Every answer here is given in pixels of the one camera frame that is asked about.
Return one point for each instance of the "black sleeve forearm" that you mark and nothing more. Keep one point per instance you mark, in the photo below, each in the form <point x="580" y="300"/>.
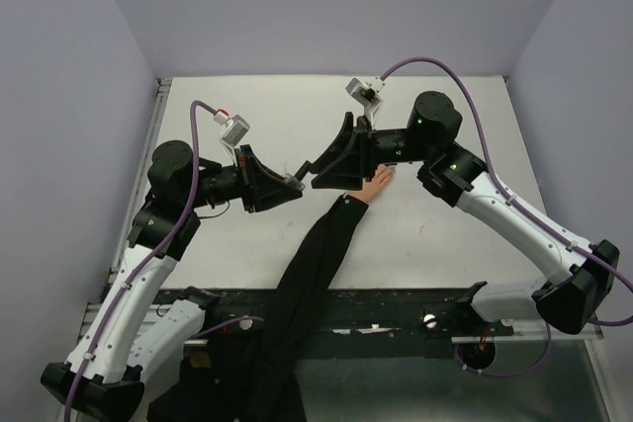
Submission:
<point x="251" y="375"/>

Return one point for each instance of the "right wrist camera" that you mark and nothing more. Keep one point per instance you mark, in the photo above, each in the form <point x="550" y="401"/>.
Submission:
<point x="367" y="94"/>

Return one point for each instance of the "mannequin hand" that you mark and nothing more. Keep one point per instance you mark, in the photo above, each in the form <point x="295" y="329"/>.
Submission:
<point x="372" y="189"/>

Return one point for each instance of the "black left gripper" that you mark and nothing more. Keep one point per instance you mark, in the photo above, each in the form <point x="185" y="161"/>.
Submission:
<point x="260" y="187"/>

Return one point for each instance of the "metal sheet panel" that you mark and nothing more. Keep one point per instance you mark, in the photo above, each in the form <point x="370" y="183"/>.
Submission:
<point x="416" y="389"/>

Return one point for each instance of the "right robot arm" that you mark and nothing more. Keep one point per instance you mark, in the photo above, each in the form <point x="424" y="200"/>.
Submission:
<point x="576" y="273"/>

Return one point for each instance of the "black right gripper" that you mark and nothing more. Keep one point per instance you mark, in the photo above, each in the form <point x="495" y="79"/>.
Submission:
<point x="347" y="170"/>

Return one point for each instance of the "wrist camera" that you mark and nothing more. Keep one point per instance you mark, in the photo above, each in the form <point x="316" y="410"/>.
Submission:
<point x="234" y="129"/>
<point x="367" y="94"/>

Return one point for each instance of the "glitter nail polish bottle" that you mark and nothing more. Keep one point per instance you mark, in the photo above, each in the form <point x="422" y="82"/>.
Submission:
<point x="293" y="182"/>

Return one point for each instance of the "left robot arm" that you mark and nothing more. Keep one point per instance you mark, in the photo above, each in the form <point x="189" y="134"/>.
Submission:
<point x="105" y="376"/>

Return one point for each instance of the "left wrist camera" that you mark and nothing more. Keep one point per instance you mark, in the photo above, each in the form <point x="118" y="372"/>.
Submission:
<point x="234" y="129"/>

